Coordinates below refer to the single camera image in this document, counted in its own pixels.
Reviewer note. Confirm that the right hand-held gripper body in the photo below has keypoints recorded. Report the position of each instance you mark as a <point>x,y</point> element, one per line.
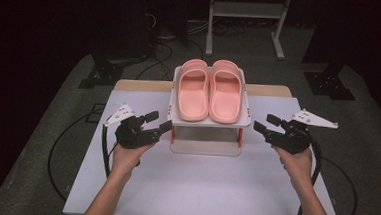
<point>293,140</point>

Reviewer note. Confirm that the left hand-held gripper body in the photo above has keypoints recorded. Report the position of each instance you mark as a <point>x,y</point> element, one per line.
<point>133,134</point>

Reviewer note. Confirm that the pink rubber slipper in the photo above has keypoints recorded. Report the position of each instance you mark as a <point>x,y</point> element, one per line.
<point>226,96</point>
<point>193,94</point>

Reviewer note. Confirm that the white shoe rack orange posts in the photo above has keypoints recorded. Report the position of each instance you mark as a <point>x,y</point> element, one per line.
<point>206,145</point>

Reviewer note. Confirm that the person's left hand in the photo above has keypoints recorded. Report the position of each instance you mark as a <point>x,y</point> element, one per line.
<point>125,160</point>

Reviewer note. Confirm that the person's right hand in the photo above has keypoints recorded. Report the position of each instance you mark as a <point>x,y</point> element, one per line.
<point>298,167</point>

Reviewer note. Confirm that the wooden table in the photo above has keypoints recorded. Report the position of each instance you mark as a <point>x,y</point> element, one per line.
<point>139,85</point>

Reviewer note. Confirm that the black stand base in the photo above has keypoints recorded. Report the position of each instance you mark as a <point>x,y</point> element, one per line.
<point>102,73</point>
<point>328,84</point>

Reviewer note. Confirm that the white foam mat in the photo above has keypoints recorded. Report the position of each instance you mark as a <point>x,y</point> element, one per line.
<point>200,188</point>

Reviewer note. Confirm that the white metal stand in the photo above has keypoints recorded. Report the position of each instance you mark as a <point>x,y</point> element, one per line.
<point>248,9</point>

